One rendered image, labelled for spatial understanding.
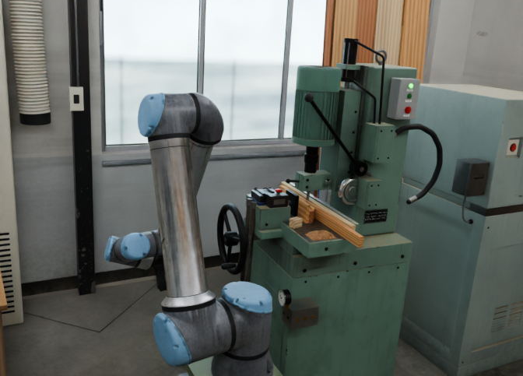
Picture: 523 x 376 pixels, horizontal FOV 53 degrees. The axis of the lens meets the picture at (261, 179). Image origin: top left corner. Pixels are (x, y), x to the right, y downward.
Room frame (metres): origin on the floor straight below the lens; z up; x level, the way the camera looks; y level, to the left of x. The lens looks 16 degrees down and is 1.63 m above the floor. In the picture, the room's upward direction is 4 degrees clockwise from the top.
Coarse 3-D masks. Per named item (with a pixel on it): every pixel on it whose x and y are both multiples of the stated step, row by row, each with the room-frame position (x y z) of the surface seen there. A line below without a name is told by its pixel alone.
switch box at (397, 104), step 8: (392, 80) 2.15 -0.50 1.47; (400, 80) 2.10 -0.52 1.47; (408, 80) 2.12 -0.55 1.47; (416, 80) 2.13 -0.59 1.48; (392, 88) 2.14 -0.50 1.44; (400, 88) 2.10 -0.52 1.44; (408, 88) 2.12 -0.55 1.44; (416, 88) 2.14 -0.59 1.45; (392, 96) 2.14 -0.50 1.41; (400, 96) 2.10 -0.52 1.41; (416, 96) 2.14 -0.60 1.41; (392, 104) 2.13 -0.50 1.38; (400, 104) 2.11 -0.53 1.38; (408, 104) 2.12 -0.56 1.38; (416, 104) 2.14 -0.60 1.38; (392, 112) 2.12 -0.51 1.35; (400, 112) 2.11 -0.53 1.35
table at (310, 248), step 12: (288, 228) 1.93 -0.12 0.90; (300, 228) 1.93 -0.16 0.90; (312, 228) 1.94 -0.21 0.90; (324, 228) 1.94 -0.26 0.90; (288, 240) 1.93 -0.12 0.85; (300, 240) 1.84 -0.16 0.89; (312, 240) 1.81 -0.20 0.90; (324, 240) 1.82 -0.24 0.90; (336, 240) 1.83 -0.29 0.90; (312, 252) 1.79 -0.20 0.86; (324, 252) 1.81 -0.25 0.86; (336, 252) 1.83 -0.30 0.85; (348, 252) 1.86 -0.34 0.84
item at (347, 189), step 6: (348, 180) 2.06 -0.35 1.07; (354, 180) 2.07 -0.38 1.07; (342, 186) 2.05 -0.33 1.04; (348, 186) 2.06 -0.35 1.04; (354, 186) 2.08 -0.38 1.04; (342, 192) 2.05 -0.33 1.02; (348, 192) 2.06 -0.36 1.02; (354, 192) 2.07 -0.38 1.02; (342, 198) 2.05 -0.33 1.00; (348, 198) 2.07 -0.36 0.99; (354, 198) 2.08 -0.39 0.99; (348, 204) 2.07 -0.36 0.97
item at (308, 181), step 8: (296, 176) 2.15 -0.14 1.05; (304, 176) 2.09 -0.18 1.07; (312, 176) 2.11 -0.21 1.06; (320, 176) 2.12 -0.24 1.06; (328, 176) 2.14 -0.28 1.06; (296, 184) 2.14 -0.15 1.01; (304, 184) 2.09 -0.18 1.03; (312, 184) 2.11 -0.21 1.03; (320, 184) 2.12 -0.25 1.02; (328, 184) 2.14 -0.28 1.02
